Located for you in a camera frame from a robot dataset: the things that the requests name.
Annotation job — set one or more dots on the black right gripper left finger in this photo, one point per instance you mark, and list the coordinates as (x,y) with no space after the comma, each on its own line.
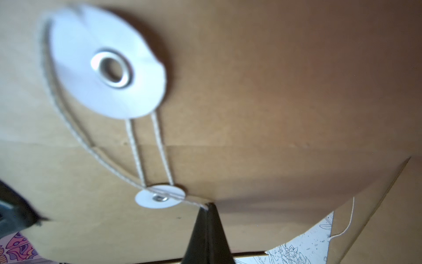
(197,249)

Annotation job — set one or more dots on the brown kraft file bag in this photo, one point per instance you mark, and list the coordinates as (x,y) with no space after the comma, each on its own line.
(386,225)
(279,112)

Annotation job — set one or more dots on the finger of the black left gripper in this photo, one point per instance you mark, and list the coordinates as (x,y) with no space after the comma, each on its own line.
(16,213)

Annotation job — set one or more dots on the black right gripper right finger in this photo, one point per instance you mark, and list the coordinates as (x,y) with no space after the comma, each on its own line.
(218,250)

